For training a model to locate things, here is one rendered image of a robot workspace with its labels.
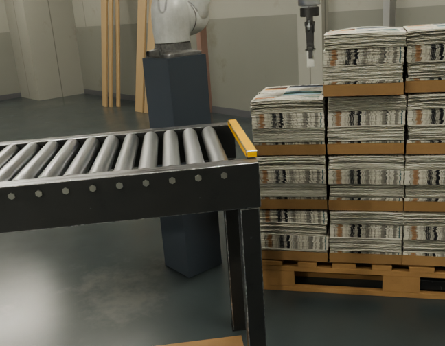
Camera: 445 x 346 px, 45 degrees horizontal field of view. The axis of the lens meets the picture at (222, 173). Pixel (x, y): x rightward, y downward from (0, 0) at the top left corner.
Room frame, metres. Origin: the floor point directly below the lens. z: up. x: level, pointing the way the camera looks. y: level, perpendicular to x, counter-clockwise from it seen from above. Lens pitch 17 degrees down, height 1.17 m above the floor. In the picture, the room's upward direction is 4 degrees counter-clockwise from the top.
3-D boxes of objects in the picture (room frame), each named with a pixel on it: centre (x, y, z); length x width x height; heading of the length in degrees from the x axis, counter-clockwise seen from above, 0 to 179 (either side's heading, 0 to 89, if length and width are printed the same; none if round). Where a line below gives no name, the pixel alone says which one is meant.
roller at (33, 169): (1.51, 0.54, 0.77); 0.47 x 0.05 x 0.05; 5
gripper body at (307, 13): (2.21, -0.39, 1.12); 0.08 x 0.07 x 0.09; 165
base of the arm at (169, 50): (2.36, 0.19, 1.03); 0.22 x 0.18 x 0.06; 129
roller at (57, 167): (1.52, 0.47, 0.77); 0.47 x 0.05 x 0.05; 5
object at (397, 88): (2.03, -0.56, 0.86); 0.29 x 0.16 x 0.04; 74
